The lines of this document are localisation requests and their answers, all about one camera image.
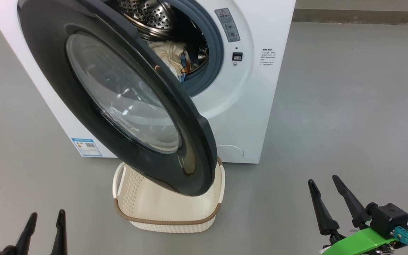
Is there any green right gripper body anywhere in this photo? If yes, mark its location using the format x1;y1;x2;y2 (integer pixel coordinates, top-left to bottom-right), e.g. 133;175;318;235
319;227;398;255

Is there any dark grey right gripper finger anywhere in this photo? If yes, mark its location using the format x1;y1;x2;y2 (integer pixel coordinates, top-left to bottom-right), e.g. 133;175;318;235
332;174;372;228
307;179;340;236

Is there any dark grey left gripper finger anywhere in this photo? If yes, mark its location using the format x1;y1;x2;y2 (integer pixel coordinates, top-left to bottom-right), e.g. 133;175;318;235
14;212;38;255
50;209;68;255

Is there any black round glass washer door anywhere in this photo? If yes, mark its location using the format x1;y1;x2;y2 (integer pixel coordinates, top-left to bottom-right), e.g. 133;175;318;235
17;0;218;197

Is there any cream garment with printed pattern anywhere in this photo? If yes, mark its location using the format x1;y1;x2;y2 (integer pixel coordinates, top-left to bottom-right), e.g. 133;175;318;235
149;40;192;83

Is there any white front-load washing machine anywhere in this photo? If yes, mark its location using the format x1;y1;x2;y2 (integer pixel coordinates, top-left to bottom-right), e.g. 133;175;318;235
0;0;296;164

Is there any steel washing machine drum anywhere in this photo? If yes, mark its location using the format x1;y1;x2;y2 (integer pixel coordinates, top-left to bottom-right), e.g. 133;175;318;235
107;0;210;75

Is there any blue energy label sticker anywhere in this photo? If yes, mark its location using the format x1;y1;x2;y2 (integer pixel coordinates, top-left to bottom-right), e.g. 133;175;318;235
71;138;103;157

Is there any cream perforated laundry basket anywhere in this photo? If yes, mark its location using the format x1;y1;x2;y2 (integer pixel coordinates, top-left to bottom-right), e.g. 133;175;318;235
112;156;226;233

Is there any round white filter cover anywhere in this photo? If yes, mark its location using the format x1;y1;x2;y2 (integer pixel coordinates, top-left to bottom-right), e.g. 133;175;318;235
216;144;244;159

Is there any grey warning label sticker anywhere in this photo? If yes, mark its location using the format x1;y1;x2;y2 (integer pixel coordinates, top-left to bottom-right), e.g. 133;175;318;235
214;8;241;43

